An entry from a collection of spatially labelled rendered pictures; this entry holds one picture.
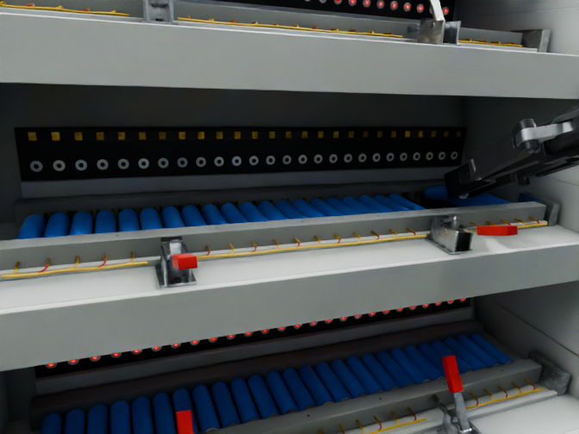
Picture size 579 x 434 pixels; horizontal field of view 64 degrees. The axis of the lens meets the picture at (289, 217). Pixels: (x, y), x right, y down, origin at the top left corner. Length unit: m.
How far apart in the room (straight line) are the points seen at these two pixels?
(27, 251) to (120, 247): 0.07
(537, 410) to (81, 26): 0.58
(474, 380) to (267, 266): 0.30
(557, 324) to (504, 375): 0.10
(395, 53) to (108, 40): 0.24
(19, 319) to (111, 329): 0.06
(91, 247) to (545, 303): 0.52
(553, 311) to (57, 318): 0.54
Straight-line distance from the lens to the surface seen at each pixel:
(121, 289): 0.37
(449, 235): 0.47
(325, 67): 0.42
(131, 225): 0.44
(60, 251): 0.40
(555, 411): 0.63
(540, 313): 0.67
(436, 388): 0.56
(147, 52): 0.38
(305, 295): 0.39
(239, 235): 0.41
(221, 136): 0.53
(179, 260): 0.30
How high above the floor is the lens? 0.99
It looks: 1 degrees down
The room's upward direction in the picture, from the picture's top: 4 degrees counter-clockwise
